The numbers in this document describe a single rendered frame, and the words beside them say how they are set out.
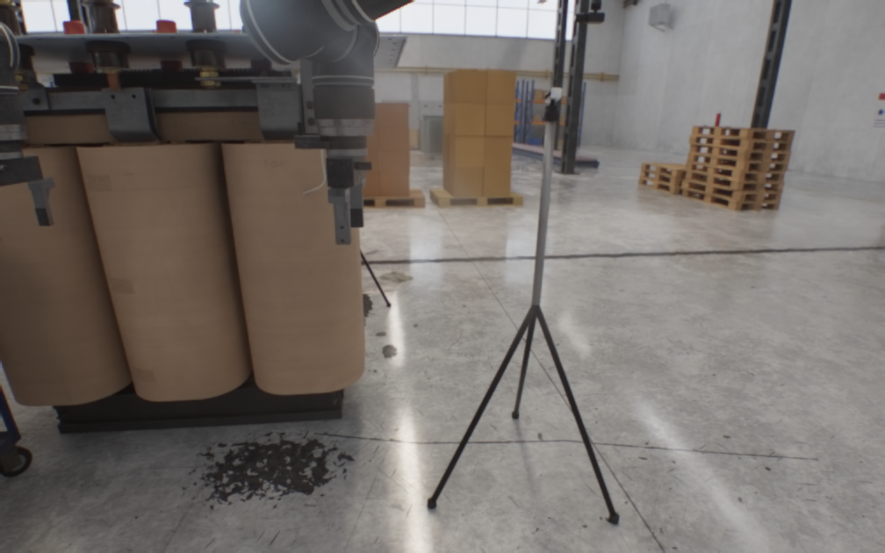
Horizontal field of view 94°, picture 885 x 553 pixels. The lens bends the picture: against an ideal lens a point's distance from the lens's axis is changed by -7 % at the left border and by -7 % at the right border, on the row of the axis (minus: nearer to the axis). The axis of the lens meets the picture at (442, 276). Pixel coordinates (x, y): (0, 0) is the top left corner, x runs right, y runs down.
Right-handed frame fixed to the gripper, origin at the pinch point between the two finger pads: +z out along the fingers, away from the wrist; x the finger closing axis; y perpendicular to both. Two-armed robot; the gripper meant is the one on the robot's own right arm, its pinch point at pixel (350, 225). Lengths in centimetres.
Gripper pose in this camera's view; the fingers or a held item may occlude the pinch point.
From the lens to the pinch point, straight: 88.9
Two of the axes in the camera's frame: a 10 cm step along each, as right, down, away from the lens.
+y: 10.0, 0.1, 0.0
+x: 0.1, -3.3, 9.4
